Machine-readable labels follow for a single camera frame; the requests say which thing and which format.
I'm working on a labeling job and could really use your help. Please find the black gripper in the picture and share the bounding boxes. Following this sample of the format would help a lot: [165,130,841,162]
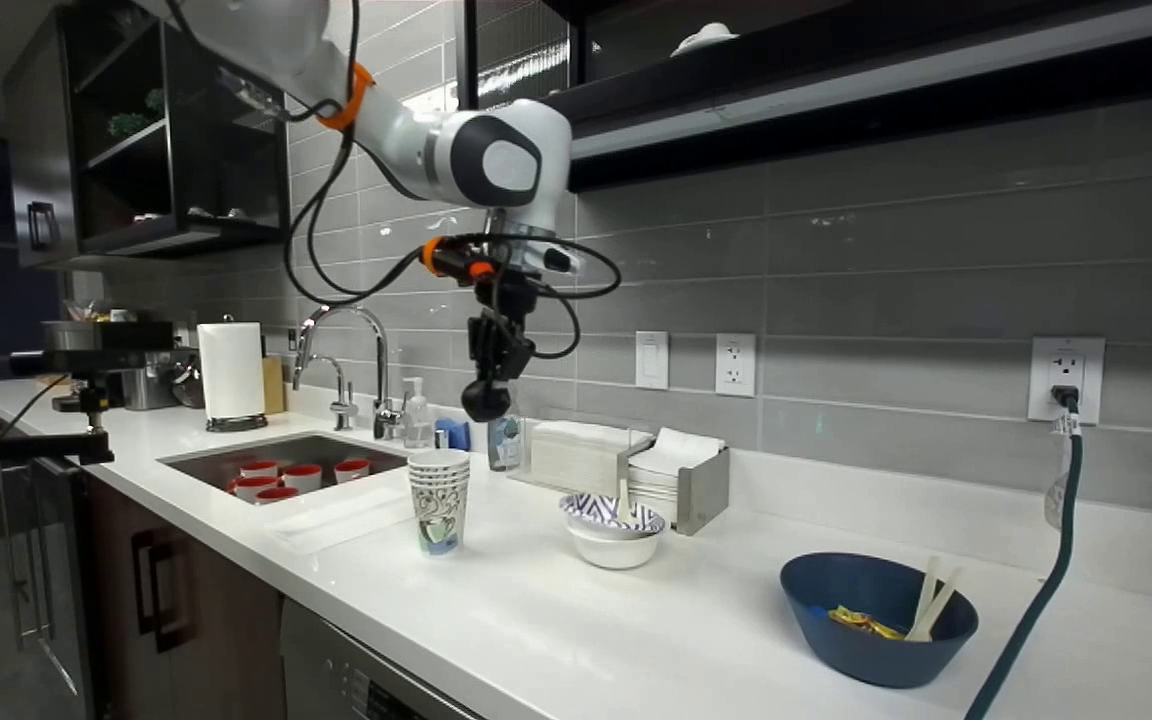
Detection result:
[460,265,538,420]

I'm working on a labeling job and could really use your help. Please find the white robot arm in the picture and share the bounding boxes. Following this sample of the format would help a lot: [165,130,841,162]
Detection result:
[156,0,573,420]

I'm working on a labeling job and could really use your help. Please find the stack of patterned paper cups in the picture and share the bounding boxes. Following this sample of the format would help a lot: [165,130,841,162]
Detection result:
[410,448,474,551]

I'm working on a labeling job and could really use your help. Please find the white patterned plate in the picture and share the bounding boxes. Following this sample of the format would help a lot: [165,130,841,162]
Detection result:
[560,491,664,572]

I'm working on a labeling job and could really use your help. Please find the clear plastic water bottle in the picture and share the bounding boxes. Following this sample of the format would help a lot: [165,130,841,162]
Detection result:
[488,412,523,474]

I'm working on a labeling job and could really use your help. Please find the soap dispenser bottle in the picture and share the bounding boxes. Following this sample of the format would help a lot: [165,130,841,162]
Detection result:
[399,376,438,448]

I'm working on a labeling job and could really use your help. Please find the clear acrylic napkin box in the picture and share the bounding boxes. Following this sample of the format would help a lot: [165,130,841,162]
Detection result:
[520,420,651,498]

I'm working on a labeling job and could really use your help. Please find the chrome sink faucet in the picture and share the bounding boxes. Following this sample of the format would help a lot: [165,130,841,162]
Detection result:
[285,300,395,442]

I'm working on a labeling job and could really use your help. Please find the metal napkin dispenser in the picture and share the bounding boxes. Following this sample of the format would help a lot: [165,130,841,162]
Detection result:
[628,427,731,538]

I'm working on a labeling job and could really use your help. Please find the red and white bowls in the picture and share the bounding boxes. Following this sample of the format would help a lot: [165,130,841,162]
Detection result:
[228,456,373,504]

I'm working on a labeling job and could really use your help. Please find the paper towel roll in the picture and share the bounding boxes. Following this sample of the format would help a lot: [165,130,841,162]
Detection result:
[197,323,264,434]

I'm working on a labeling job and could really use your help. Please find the black upper cabinet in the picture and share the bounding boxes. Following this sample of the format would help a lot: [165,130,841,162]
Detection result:
[454,0,1152,190]

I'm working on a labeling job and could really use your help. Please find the coffee machine appliance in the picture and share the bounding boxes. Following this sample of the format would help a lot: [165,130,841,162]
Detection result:
[43,317,193,412]

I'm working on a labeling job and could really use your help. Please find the dark lower cabinet door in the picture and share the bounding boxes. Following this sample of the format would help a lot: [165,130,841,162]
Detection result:
[86,479,285,720]

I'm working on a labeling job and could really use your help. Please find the yellow food in bowl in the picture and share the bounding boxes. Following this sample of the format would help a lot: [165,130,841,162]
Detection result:
[827,603,906,642]

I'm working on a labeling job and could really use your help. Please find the blue bowl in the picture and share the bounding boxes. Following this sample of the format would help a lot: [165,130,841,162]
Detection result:
[779,551,982,688]

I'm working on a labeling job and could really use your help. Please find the black open shelf cabinet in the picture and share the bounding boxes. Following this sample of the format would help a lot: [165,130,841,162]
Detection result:
[4,0,290,265]

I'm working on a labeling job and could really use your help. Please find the white utensil in bowl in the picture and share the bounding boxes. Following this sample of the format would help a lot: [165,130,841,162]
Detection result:
[906,557,965,642]

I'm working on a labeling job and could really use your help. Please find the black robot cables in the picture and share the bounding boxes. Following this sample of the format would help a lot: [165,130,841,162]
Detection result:
[281,0,628,363]

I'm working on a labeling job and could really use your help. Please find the white wall switch plate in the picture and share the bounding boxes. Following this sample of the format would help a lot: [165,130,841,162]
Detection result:
[635,333,670,388]

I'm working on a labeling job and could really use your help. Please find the white wall outlet plate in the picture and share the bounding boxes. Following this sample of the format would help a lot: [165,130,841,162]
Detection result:
[715,336,758,396]

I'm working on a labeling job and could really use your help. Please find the black power cable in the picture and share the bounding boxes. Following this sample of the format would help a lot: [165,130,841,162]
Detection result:
[962,384,1090,720]

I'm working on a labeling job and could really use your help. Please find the white wall outlet with plug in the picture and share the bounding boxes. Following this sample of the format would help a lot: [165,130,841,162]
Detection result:
[1030,336,1106,425]

